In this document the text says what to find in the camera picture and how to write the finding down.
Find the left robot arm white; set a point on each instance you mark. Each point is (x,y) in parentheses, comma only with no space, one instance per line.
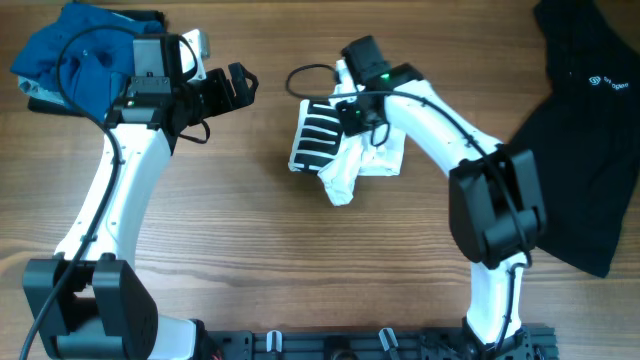
(86,300)

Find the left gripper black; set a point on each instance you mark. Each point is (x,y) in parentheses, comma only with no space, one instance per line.
(244,94)

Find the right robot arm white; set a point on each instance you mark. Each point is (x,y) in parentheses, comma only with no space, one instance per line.
(495,206)

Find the light denim garment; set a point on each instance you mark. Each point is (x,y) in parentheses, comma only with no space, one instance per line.
(41,95)

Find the white t-shirt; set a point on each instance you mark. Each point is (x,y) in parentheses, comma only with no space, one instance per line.
(322,148)

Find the black t-shirt with logo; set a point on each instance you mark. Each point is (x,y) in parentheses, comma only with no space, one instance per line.
(585,135)

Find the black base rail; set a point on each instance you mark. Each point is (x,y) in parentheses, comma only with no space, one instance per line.
(528,343)

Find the blue polo shirt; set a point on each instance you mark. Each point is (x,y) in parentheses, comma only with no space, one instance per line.
(75,55)

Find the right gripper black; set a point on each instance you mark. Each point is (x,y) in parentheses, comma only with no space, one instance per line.
(347,116)

